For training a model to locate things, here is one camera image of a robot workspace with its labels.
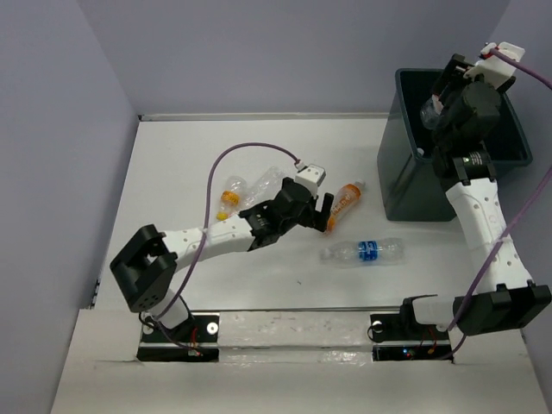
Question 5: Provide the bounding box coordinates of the orange drink bottle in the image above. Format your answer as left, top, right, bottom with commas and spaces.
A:
324, 179, 366, 235

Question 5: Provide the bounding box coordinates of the red blue label water bottle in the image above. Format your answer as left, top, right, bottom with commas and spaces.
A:
419, 95, 443, 130

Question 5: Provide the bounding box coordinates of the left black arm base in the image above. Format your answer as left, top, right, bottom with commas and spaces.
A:
136, 311, 220, 363

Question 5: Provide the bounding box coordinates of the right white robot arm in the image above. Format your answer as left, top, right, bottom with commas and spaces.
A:
397, 49, 551, 338

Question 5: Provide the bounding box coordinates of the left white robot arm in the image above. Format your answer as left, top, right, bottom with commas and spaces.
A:
110, 178, 334, 341

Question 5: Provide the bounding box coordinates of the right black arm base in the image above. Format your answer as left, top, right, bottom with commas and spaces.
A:
367, 295, 454, 362

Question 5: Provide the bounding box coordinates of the dark green plastic bin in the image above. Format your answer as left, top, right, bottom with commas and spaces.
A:
377, 68, 533, 222

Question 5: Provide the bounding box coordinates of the clear crumpled long bottle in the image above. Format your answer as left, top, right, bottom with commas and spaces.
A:
240, 166, 286, 210

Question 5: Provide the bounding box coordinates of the clear bottle orange label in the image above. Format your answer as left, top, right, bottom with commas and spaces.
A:
216, 176, 248, 221

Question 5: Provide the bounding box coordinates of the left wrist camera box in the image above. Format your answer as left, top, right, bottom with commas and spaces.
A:
294, 164, 326, 198

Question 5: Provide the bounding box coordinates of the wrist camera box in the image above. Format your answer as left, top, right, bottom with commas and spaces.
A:
294, 164, 326, 198
463, 41, 525, 90

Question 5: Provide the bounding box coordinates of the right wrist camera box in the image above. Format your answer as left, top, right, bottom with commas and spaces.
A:
463, 41, 525, 90

